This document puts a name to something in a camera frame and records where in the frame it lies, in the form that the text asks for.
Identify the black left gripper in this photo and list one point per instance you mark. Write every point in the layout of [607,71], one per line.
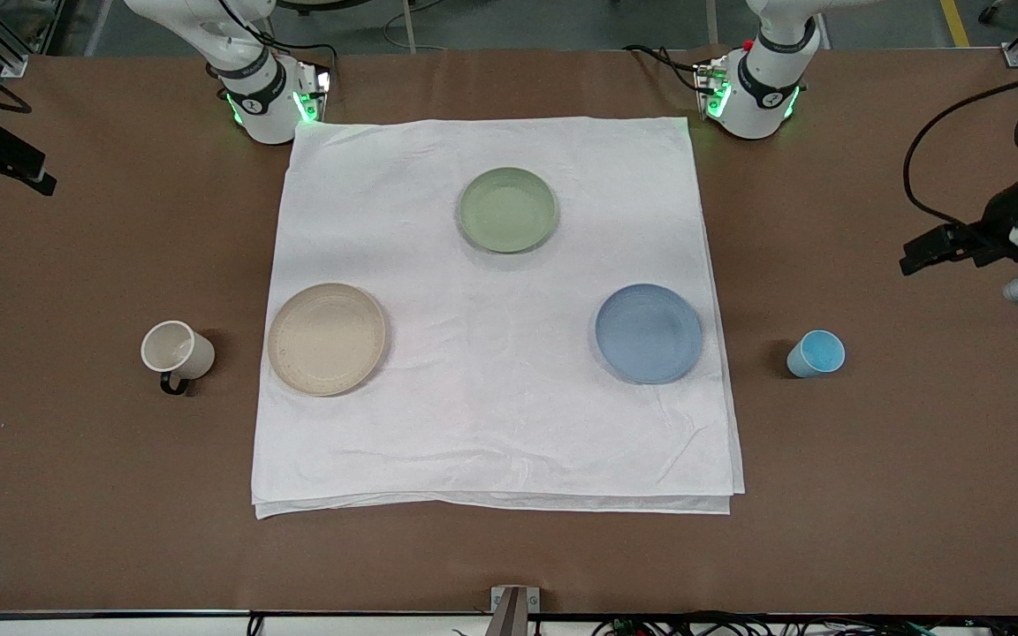
[997,223]

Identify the blue cup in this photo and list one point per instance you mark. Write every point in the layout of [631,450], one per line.
[816,355]

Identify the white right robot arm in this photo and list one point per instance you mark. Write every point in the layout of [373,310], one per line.
[266,110]

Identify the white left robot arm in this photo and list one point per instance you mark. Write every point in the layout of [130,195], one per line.
[756,106]

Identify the blue round plate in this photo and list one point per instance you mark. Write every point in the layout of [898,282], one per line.
[649,334]

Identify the beige round plate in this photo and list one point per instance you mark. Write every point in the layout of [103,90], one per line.
[326,340]

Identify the green round plate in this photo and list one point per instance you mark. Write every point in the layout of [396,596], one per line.
[507,210]

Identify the white cloth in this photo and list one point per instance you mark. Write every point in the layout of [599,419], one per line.
[491,406]

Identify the grey metal camera bracket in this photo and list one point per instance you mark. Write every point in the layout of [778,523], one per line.
[515,609]

